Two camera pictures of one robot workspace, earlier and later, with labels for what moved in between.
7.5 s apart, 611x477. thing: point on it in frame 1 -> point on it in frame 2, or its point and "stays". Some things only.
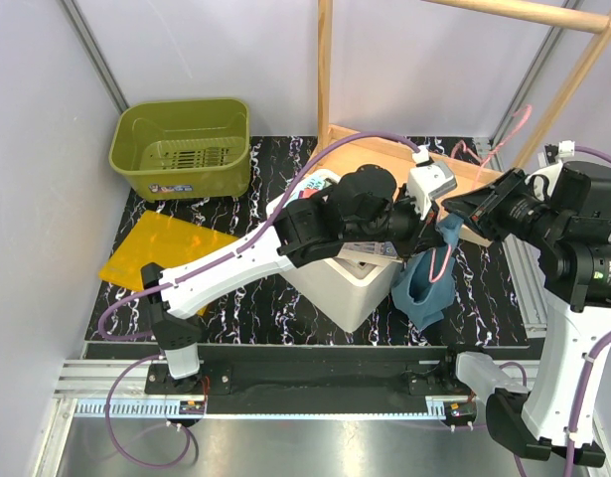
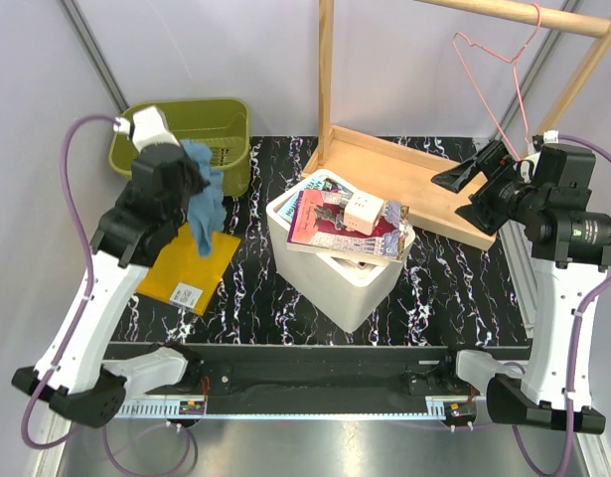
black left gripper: (422, 235) -> (200, 182)
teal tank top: (426, 287) -> (207, 211)
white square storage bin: (346, 291) stays
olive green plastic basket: (185, 149) stays
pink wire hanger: (481, 163) -> (538, 20)
